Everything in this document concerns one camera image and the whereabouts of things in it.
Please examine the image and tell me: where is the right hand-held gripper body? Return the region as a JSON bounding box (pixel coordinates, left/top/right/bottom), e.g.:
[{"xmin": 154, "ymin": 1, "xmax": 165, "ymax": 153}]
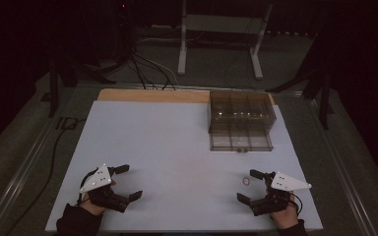
[{"xmin": 249, "ymin": 171, "xmax": 313, "ymax": 217}]

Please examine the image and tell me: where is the hand-held gripper cable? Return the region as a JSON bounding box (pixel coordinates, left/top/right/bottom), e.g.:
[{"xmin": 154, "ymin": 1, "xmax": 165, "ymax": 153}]
[
  {"xmin": 76, "ymin": 167, "xmax": 99, "ymax": 206},
  {"xmin": 288, "ymin": 192, "xmax": 304, "ymax": 215}
]

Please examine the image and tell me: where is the black tripod stand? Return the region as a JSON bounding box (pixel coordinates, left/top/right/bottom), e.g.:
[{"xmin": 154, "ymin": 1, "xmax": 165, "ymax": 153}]
[
  {"xmin": 47, "ymin": 55, "xmax": 117, "ymax": 118},
  {"xmin": 265, "ymin": 35, "xmax": 338, "ymax": 131}
]

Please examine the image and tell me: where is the left hand-held gripper cable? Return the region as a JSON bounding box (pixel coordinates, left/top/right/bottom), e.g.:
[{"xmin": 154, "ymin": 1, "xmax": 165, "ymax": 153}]
[{"xmin": 76, "ymin": 167, "xmax": 99, "ymax": 206}]

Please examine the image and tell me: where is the white table cover sheet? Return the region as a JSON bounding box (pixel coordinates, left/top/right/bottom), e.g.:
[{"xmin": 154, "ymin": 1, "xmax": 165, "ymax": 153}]
[{"xmin": 44, "ymin": 99, "xmax": 324, "ymax": 233}]

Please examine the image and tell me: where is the bundle of black cables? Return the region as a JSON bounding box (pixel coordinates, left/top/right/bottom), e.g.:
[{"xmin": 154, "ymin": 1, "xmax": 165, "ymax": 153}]
[{"xmin": 111, "ymin": 0, "xmax": 178, "ymax": 91}]

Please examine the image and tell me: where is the black floor cable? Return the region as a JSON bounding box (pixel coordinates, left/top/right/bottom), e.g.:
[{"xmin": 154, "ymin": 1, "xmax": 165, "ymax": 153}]
[{"xmin": 3, "ymin": 117, "xmax": 88, "ymax": 236}]

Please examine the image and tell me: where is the person's right hand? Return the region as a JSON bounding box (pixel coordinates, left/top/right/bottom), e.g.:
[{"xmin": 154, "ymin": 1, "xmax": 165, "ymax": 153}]
[{"xmin": 266, "ymin": 188, "xmax": 300, "ymax": 231}]

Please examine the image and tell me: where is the black floor socket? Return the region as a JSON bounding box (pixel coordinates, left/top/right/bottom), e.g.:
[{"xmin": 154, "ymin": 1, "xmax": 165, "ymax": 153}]
[{"xmin": 56, "ymin": 116, "xmax": 79, "ymax": 131}]

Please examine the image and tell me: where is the person's left hand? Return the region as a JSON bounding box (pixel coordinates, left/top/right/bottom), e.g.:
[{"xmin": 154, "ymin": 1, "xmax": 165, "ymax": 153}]
[{"xmin": 78, "ymin": 179, "xmax": 117, "ymax": 216}]

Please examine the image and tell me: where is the white metal stand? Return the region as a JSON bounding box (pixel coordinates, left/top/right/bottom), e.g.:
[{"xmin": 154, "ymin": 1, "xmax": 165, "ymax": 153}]
[{"xmin": 176, "ymin": 0, "xmax": 274, "ymax": 81}]

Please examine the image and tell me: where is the right hand-held gripper cable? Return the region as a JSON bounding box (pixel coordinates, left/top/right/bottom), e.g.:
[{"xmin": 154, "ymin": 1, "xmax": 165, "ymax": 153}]
[{"xmin": 288, "ymin": 192, "xmax": 304, "ymax": 215}]

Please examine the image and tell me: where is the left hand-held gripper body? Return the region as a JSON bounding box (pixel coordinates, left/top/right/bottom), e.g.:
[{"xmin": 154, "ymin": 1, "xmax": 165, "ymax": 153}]
[{"xmin": 78, "ymin": 163, "xmax": 131, "ymax": 214}]

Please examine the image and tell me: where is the smoky transparent drawer box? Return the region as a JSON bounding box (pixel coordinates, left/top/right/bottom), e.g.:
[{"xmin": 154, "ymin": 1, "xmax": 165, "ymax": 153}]
[{"xmin": 208, "ymin": 90, "xmax": 278, "ymax": 135}]

